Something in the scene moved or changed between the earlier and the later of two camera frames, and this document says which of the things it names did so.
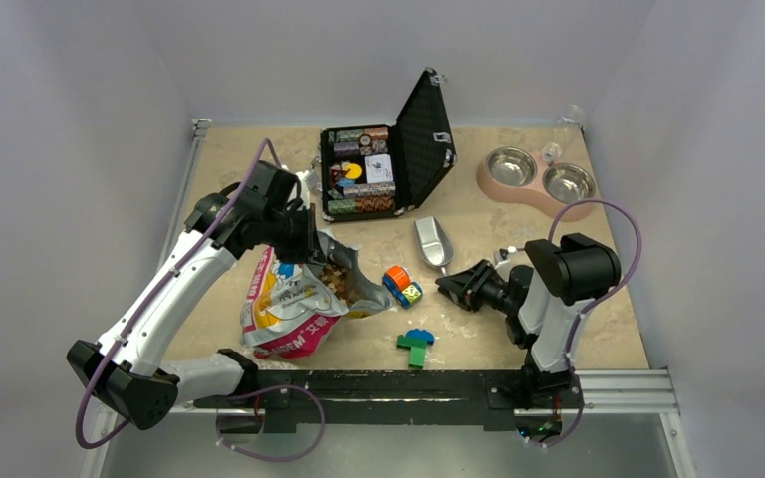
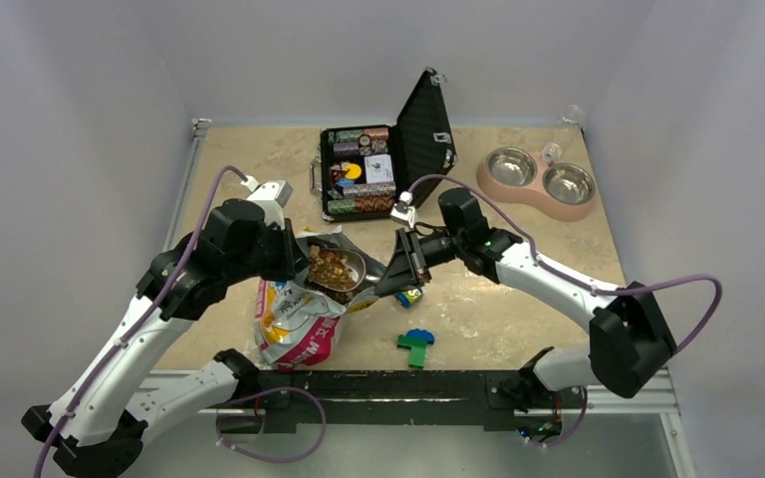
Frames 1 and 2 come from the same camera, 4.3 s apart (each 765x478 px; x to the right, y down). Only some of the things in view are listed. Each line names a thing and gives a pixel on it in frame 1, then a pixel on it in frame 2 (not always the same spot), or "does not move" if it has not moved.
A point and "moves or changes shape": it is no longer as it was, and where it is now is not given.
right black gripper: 464,286 to 408,268
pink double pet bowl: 511,173 does not move
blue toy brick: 422,335 does not move
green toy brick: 417,350 does not move
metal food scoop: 435,246 moves or changes shape
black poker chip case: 382,170 does not move
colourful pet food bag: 292,309 moves or changes shape
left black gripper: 309,249 to 293,259
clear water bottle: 569,123 does not move
